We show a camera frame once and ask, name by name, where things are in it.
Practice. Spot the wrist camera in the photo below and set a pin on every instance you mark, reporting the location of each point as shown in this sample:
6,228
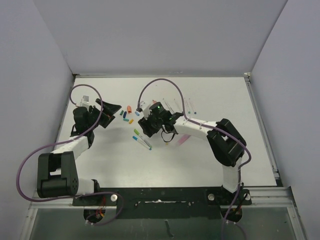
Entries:
85,100
144,108

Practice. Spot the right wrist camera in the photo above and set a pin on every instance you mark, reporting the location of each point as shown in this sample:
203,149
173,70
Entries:
144,108

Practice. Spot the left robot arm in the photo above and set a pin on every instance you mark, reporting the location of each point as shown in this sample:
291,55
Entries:
56,172

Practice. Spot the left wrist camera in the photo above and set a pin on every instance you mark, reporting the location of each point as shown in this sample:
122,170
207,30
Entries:
85,100

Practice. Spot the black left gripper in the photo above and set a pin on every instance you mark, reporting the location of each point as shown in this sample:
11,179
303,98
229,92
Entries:
109,111

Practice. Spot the orange highlighter cap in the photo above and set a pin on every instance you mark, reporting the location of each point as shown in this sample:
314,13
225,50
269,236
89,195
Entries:
129,109

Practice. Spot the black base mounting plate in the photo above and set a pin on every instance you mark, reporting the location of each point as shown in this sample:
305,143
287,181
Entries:
164,203

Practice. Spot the right side aluminium rail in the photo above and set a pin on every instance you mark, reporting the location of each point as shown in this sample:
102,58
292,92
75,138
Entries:
247,78

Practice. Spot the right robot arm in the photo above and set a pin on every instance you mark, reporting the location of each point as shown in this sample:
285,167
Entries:
225,141

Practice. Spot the aluminium frame rail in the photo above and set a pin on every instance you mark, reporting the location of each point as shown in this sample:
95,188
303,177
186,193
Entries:
273,215

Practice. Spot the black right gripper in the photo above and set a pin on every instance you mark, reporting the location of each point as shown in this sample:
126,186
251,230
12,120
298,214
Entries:
145,124

